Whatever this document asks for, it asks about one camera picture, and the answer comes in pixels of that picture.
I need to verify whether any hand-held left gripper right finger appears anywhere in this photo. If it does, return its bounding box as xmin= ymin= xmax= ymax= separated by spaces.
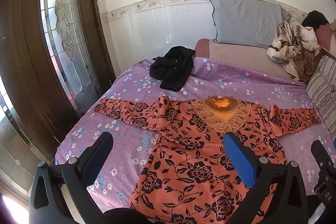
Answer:
xmin=223 ymin=131 xmax=315 ymax=224

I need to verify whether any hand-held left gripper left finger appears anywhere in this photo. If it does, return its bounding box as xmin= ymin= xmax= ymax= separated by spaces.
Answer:
xmin=31 ymin=131 xmax=114 ymax=217

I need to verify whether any beige brown floral blanket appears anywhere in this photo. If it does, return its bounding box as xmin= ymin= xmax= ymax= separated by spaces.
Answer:
xmin=266 ymin=21 xmax=322 ymax=83

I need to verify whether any grey pillow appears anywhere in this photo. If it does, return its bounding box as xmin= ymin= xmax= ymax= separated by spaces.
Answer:
xmin=208 ymin=0 xmax=292 ymax=49

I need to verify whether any maroon cushion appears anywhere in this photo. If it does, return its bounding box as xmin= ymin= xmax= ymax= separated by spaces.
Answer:
xmin=314 ymin=24 xmax=336 ymax=60

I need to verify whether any orange black floral shirt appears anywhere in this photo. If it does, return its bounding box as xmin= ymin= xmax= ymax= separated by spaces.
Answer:
xmin=94 ymin=95 xmax=322 ymax=224

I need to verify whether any pink mattress cover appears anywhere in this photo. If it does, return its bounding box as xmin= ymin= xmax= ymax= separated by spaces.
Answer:
xmin=194 ymin=38 xmax=307 ymax=86

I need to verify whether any black cloth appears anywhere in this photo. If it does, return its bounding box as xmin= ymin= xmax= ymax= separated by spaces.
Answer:
xmin=301 ymin=10 xmax=330 ymax=29

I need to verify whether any striped cushion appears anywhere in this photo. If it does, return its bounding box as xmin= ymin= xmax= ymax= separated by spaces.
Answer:
xmin=306 ymin=55 xmax=336 ymax=140

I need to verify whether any black garment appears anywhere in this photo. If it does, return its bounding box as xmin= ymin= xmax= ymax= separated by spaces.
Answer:
xmin=149 ymin=46 xmax=196 ymax=91

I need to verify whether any purple floral bedsheet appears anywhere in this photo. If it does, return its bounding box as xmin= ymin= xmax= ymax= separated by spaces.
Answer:
xmin=54 ymin=57 xmax=332 ymax=214

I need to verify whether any brown door with patterned glass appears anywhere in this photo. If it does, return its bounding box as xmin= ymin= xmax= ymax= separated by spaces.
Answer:
xmin=0 ymin=0 xmax=117 ymax=161

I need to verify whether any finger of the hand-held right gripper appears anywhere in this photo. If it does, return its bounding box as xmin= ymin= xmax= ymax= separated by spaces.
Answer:
xmin=310 ymin=140 xmax=332 ymax=174

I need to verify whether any frosted glass window panel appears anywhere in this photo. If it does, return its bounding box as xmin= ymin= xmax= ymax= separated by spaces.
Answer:
xmin=0 ymin=74 xmax=54 ymax=197

